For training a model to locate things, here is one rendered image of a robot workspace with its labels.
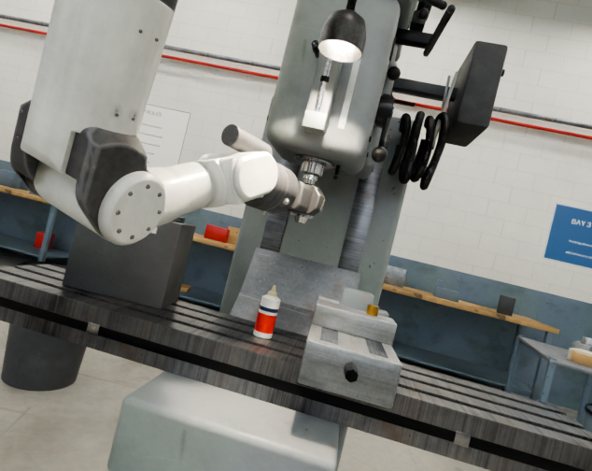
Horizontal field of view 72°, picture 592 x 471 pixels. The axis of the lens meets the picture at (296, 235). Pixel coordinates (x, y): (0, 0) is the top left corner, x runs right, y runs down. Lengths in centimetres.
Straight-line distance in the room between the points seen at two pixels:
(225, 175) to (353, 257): 71
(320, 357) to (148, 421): 28
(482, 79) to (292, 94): 53
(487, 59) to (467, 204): 413
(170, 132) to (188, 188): 523
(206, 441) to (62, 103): 50
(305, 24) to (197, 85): 499
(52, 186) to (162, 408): 39
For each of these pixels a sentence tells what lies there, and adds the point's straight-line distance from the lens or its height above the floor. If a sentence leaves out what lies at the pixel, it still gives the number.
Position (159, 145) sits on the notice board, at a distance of 578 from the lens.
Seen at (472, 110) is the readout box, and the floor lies 155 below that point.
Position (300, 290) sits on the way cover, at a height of 100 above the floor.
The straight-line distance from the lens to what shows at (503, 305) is 467.
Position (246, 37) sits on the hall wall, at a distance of 588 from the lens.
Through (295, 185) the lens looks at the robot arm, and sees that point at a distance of 73.
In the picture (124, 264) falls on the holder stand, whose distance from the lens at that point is 95.
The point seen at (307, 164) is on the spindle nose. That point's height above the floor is 129.
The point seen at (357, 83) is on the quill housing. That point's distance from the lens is 81.
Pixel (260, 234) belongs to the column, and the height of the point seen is 113.
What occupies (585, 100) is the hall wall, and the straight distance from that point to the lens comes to 596.
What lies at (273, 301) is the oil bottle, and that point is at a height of 101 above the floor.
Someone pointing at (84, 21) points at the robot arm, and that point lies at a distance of 40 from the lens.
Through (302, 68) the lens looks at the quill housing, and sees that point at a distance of 83.
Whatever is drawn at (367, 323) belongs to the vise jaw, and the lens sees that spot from 77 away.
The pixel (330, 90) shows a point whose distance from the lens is 77.
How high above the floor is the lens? 115
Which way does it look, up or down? level
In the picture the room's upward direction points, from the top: 14 degrees clockwise
